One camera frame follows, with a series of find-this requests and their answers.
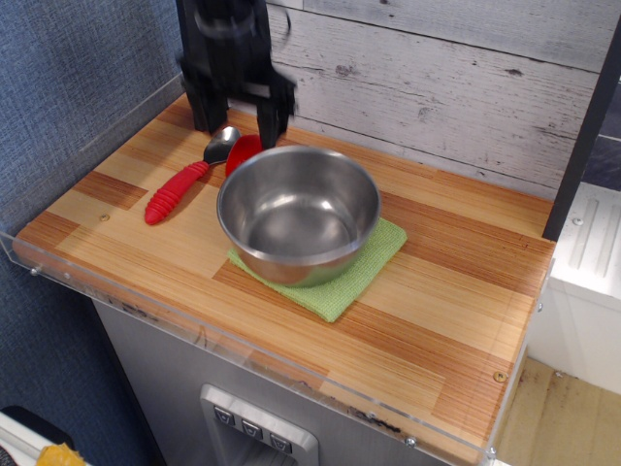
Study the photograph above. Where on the dark right frame post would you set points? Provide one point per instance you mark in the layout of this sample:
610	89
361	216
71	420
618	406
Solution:
586	139

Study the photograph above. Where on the red handled metal spoon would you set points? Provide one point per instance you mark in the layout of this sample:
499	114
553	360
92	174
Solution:
168	196

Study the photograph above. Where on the clear acrylic table guard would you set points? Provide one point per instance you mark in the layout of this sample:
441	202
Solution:
425	354

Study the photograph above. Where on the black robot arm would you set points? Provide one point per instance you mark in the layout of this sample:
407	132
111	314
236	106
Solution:
232	9

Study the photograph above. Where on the grey toy fridge cabinet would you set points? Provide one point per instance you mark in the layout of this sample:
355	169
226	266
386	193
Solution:
167	372

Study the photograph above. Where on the green cloth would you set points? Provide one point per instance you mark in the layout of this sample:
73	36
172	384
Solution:
329	300

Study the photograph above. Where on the silver dispenser panel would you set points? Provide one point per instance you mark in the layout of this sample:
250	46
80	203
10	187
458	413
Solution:
244	434

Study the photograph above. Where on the yellow object at corner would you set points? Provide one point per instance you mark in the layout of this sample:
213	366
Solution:
59	455

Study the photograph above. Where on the stainless steel bowl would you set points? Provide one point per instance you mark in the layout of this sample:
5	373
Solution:
298	215

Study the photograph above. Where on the red toy hotdog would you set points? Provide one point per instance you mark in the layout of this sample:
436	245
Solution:
244	149

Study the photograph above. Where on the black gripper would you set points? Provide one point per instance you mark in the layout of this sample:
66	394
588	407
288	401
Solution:
239	52

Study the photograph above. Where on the white side cabinet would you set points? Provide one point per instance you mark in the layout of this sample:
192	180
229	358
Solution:
576	328

